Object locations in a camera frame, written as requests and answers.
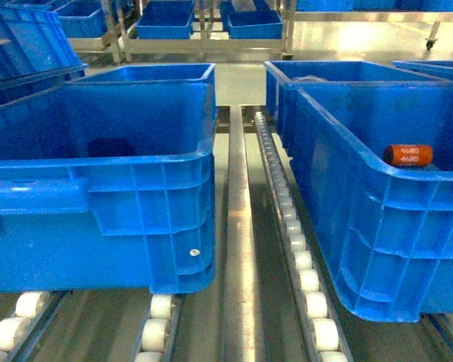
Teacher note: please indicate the orange cylinder cap 4680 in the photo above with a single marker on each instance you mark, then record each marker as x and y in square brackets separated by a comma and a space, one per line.
[408, 155]

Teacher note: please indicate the blue crate far right shelf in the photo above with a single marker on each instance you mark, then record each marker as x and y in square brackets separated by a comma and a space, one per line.
[261, 23]

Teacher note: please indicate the blue crate shelf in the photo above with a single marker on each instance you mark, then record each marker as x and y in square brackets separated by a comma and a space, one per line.
[261, 23]
[171, 20]

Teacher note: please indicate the blue crate far left shelf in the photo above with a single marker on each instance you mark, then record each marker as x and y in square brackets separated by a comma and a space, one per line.
[171, 20]

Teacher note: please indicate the blue crate behind centre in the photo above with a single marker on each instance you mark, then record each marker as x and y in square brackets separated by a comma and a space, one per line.
[155, 73]

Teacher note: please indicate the blue crate behind right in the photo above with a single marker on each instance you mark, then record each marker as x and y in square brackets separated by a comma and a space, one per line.
[285, 77]

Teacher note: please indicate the blue crate centre left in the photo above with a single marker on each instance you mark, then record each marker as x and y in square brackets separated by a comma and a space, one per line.
[108, 186]

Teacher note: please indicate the blue crate right with cap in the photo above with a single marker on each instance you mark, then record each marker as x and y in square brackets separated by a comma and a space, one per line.
[385, 232]

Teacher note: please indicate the steel roller shelf frame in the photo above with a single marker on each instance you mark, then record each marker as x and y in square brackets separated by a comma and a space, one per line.
[271, 299]

